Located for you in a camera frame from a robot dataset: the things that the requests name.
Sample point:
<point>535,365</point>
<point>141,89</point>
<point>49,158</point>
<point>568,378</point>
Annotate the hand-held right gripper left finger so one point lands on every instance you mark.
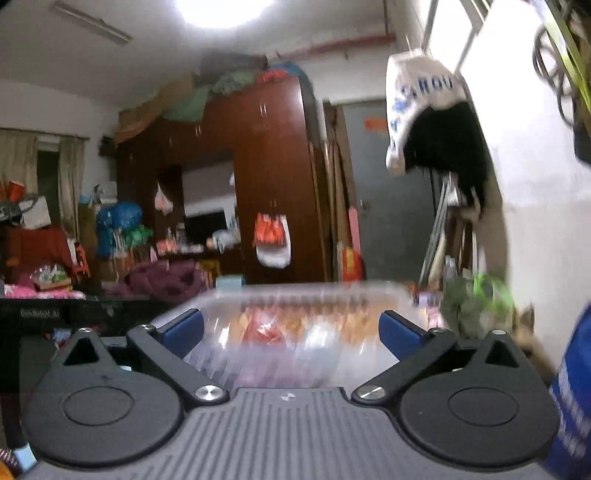
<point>184,328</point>

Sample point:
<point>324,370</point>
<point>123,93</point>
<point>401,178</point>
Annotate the blue plastic bag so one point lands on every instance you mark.
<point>117,224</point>

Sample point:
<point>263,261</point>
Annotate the red white hanging bag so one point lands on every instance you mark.
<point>272,240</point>

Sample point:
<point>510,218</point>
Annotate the pink floral blanket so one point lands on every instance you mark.
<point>27,291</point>

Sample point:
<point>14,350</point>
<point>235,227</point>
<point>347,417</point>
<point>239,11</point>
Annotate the beige window curtains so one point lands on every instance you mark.
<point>18,161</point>

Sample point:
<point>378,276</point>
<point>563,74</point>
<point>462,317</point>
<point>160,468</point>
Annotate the maroon cloth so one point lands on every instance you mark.
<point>161,279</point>

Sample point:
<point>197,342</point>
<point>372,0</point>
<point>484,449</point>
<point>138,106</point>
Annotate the brown wooden wardrobe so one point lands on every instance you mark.
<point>272,175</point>

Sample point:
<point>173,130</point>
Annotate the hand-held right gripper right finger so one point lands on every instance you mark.
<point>399,331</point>

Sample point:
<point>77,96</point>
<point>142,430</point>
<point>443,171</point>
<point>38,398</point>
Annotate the black monitor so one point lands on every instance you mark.
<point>205,226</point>

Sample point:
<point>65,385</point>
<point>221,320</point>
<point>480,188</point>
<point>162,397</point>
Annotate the white plastic lattice basket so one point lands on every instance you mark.
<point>300,332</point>

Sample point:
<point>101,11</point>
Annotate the round ceiling light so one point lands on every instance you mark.
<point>226,11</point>

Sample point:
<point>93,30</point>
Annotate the green plastic bag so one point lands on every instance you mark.
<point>480,295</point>

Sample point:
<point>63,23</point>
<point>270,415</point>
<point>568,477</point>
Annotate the small hanging plastic bag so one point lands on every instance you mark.
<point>163,203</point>

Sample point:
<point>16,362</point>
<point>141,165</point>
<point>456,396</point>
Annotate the fluorescent tube lamp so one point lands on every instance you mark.
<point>92,23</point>

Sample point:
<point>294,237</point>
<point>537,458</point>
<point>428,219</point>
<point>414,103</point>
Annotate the green cloth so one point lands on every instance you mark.
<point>194,99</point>

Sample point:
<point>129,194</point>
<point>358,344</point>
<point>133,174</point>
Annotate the blue printed cloth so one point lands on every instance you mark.
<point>575,406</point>

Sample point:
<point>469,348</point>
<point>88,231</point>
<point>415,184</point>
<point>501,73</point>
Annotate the red ceiling pipe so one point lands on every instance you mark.
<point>351,44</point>

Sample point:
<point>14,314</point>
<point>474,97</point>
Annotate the orange stool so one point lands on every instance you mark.
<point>82,261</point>

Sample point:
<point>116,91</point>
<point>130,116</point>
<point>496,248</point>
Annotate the white lettered hanging bag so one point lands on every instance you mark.
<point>415,83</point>

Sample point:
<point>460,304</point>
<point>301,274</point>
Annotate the red cloth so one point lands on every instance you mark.
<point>37,249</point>

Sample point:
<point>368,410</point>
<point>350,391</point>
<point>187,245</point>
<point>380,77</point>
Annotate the grey door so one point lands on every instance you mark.
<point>392,207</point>

